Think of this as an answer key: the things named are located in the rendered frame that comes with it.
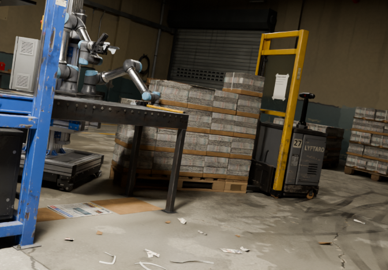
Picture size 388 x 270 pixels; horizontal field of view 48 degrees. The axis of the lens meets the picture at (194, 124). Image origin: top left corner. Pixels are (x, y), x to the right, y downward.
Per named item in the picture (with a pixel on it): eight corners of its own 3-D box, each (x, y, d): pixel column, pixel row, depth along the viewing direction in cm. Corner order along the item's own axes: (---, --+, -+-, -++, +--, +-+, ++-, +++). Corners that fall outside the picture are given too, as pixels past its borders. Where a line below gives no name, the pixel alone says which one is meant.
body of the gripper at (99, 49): (107, 55, 343) (96, 53, 349) (110, 44, 343) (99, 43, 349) (101, 52, 336) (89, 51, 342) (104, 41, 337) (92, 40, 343)
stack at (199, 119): (108, 177, 448) (120, 97, 443) (206, 183, 503) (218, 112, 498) (120, 187, 414) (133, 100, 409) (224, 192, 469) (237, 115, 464)
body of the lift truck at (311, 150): (247, 183, 548) (257, 120, 544) (281, 185, 574) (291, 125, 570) (282, 198, 487) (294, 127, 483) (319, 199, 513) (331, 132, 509)
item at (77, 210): (89, 202, 343) (89, 201, 343) (112, 213, 325) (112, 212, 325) (47, 206, 315) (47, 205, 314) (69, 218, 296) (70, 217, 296)
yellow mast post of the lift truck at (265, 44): (238, 175, 543) (261, 33, 534) (243, 175, 548) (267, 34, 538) (242, 176, 535) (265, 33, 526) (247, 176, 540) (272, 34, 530)
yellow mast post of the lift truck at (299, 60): (270, 188, 485) (297, 29, 476) (276, 188, 490) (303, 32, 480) (275, 190, 478) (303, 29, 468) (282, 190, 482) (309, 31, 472)
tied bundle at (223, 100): (195, 108, 484) (198, 87, 483) (217, 112, 497) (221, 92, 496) (211, 112, 450) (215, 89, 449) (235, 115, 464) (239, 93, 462)
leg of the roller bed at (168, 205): (168, 210, 359) (182, 128, 356) (174, 212, 356) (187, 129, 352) (164, 210, 355) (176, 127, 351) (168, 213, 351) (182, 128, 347)
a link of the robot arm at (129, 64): (123, 54, 404) (151, 95, 390) (130, 56, 414) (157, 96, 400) (115, 63, 408) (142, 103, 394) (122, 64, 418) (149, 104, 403)
